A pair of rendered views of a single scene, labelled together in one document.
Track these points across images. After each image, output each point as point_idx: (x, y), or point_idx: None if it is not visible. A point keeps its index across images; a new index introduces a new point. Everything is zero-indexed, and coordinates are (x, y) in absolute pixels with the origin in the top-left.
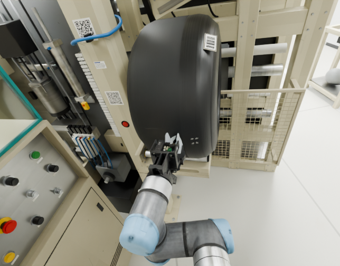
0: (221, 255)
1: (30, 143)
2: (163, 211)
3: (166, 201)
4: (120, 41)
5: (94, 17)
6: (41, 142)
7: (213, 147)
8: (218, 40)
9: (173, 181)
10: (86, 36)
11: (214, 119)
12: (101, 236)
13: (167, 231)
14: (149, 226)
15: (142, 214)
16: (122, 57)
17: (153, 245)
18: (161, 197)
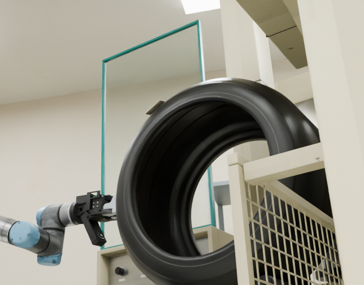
0: (11, 220)
1: (198, 245)
2: (52, 211)
3: (57, 210)
4: (260, 141)
5: None
6: (206, 250)
7: (123, 234)
8: (180, 102)
9: (87, 231)
10: None
11: (121, 184)
12: None
13: (46, 229)
14: (45, 207)
15: (53, 204)
16: (256, 159)
17: (37, 214)
18: (60, 205)
